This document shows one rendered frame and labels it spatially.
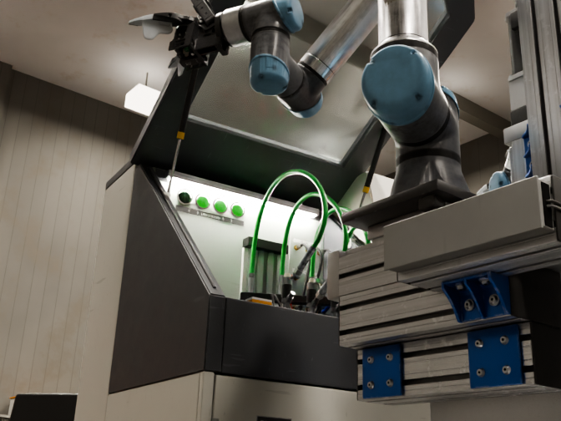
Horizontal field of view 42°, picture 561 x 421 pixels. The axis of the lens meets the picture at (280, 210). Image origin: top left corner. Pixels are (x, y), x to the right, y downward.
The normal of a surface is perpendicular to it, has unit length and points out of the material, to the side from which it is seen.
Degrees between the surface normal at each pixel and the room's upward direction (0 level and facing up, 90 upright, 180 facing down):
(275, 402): 90
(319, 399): 90
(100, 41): 180
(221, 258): 90
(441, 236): 90
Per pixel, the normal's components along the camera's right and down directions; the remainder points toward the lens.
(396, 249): -0.79, -0.25
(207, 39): -0.43, -0.46
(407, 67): -0.44, -0.21
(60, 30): -0.04, 0.93
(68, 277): 0.62, -0.26
